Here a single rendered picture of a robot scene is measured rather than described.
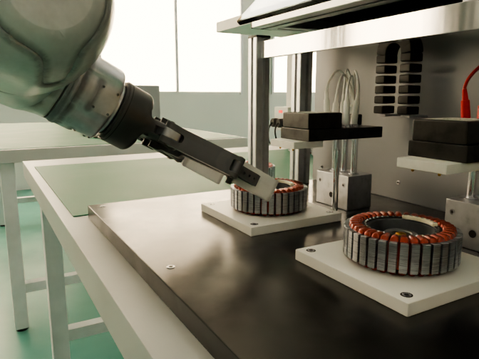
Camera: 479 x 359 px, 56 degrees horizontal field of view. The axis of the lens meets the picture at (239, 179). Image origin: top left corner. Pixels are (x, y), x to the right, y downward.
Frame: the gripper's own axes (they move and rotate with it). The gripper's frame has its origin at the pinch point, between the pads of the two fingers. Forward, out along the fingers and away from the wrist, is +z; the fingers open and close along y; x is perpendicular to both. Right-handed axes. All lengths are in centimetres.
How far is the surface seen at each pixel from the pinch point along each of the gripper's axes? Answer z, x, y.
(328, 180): 15.6, 6.9, -0.5
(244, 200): 1.0, -2.4, 1.8
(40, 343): 27, -80, -123
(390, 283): 1.5, -4.6, 28.0
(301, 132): 4.9, 10.2, 1.9
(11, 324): 19, -85, -146
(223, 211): 0.9, -4.9, -1.7
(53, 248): 5, -37, -90
